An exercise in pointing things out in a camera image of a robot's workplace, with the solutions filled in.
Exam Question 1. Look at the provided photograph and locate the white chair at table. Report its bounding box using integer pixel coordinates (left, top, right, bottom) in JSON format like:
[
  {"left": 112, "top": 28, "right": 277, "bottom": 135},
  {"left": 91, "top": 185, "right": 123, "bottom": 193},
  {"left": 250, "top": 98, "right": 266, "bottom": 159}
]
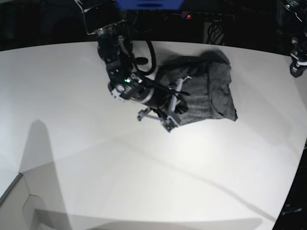
[{"left": 0, "top": 174, "right": 72, "bottom": 230}]

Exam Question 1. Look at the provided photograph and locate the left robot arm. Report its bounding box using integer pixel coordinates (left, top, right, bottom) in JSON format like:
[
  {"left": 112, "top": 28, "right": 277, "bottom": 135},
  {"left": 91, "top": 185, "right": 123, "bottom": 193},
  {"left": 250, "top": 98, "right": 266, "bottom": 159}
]
[{"left": 278, "top": 0, "right": 307, "bottom": 78}]

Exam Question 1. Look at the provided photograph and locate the grey t-shirt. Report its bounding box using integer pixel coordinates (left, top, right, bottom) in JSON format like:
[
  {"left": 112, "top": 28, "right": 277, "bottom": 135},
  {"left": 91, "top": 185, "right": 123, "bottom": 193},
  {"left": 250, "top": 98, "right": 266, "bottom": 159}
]
[{"left": 155, "top": 49, "right": 238, "bottom": 126}]

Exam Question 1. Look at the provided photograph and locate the black cable bundle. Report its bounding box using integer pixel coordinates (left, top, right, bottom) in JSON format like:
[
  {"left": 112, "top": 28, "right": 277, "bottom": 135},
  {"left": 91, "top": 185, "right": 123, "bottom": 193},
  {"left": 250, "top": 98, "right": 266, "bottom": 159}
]
[{"left": 203, "top": 21, "right": 226, "bottom": 46}]

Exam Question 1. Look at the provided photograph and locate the black power strip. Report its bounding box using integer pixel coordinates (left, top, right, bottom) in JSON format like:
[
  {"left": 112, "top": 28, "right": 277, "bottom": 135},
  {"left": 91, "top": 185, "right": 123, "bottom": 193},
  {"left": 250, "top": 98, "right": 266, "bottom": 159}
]
[{"left": 180, "top": 11, "right": 235, "bottom": 22}]

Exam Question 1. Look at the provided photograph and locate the blue box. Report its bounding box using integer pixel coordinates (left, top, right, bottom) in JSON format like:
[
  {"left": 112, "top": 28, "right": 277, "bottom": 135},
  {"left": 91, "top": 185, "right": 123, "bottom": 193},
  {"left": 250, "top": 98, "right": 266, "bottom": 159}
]
[{"left": 116, "top": 0, "right": 184, "bottom": 10}]

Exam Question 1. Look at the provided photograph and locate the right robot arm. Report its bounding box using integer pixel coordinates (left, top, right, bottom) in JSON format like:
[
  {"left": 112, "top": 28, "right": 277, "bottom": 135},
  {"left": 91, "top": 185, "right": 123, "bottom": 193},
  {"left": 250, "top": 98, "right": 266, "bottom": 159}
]
[{"left": 75, "top": 0, "right": 191, "bottom": 132}]

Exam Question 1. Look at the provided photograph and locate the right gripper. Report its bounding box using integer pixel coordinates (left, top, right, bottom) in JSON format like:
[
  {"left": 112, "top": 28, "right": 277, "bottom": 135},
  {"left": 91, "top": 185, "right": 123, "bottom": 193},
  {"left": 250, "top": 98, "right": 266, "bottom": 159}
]
[{"left": 137, "top": 76, "right": 191, "bottom": 132}]

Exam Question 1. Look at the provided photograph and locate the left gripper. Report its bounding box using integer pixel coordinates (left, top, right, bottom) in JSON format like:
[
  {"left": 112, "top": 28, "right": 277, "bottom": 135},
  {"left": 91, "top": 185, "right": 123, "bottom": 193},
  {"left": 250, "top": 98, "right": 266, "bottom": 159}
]
[{"left": 290, "top": 37, "right": 307, "bottom": 78}]

